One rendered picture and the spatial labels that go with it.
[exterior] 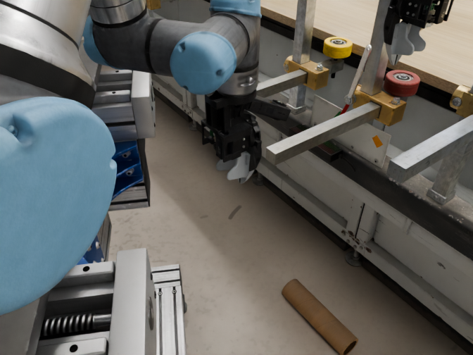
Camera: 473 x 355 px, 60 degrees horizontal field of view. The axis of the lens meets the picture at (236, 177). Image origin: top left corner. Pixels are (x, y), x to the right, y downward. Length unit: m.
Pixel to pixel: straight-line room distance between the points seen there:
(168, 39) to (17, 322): 0.37
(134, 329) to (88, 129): 0.24
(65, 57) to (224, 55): 0.32
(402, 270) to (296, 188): 0.56
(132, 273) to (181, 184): 1.66
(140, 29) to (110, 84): 0.30
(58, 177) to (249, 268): 1.53
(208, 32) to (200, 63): 0.04
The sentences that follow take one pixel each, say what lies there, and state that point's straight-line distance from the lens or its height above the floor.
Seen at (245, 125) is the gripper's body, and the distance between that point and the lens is 0.72.
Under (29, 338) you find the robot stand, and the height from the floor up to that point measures 1.04.
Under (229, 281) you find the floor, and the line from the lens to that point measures 1.68.
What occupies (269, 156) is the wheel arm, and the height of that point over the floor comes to 0.85.
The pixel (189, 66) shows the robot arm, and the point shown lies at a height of 1.13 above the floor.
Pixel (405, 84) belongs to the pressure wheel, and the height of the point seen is 0.91.
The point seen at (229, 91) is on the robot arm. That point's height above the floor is 1.04.
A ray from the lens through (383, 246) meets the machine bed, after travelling 1.65.
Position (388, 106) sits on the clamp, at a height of 0.87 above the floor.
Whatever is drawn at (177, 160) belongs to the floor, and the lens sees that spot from 2.28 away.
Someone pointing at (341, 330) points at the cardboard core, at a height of 0.08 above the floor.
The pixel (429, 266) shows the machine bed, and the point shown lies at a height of 0.24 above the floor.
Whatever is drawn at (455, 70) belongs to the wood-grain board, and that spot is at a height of 0.90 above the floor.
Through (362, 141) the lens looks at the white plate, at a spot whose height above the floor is 0.75.
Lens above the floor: 1.35
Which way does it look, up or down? 39 degrees down
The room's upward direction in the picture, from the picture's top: straight up
